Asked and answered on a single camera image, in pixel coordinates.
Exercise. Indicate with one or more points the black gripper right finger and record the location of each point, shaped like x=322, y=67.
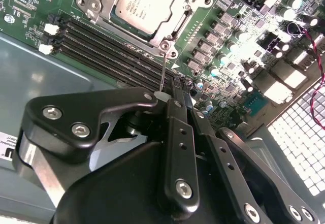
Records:
x=228, y=163

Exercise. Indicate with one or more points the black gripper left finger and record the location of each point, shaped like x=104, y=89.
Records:
x=63, y=132

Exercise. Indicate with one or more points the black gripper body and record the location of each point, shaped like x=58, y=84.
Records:
x=122, y=188

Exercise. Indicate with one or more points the silver CPU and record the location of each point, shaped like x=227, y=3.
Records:
x=144, y=5

